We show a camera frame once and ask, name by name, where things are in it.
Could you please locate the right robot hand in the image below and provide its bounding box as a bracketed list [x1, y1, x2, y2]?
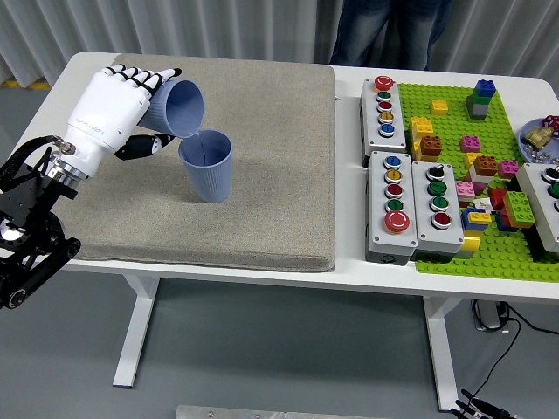
[451, 388, 512, 419]

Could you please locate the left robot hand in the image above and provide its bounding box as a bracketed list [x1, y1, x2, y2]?
[60, 65, 183, 180]

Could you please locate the blue ribbed plastic cup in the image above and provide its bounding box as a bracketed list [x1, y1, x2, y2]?
[139, 78, 205, 139]
[177, 129, 233, 204]

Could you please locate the white table leg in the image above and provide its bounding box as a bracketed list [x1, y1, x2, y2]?
[112, 272, 161, 389]
[422, 296, 459, 412]

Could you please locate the power adapter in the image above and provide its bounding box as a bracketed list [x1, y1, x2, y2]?
[470, 299, 510, 333]

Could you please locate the white curtain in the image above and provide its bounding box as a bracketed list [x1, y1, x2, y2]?
[0, 0, 559, 84]

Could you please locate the grey-brown fabric mat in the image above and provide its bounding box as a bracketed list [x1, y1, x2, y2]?
[45, 52, 337, 273]

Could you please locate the yellow round brick stack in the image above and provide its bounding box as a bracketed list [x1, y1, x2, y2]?
[458, 230, 481, 263]

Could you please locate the grey box, black knob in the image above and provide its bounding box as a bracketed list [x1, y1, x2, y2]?
[411, 160, 466, 263]

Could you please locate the blue and yellow brick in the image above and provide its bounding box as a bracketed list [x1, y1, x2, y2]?
[461, 207, 491, 231]

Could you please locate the green brick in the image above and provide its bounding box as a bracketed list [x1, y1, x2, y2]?
[502, 190, 536, 226]

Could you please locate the red brick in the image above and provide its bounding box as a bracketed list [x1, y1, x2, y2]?
[487, 187, 510, 213]

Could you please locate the grey button box, black base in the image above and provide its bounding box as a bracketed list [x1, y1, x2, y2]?
[514, 161, 559, 255]

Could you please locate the grey box, large red mushroom button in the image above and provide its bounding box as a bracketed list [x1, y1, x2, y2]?
[364, 150, 418, 265]

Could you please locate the brown brick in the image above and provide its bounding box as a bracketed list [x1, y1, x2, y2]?
[418, 134, 444, 157]
[473, 155, 499, 177]

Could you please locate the person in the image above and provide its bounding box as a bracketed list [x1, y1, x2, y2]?
[329, 0, 453, 72]

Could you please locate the brass fitting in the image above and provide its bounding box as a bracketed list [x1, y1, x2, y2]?
[523, 126, 552, 148]

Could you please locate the grey box, round red top button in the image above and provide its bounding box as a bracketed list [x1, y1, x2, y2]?
[359, 76, 408, 157]

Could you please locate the blue plate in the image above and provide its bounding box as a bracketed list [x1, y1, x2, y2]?
[518, 118, 559, 163]

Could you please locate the blue green grey brick tower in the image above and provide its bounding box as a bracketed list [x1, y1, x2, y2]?
[465, 79, 498, 120]

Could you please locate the green brick baseplate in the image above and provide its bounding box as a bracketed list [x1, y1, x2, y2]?
[397, 81, 559, 285]

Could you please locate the black cable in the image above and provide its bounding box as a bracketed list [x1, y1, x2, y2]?
[504, 301, 559, 336]
[466, 318, 523, 398]

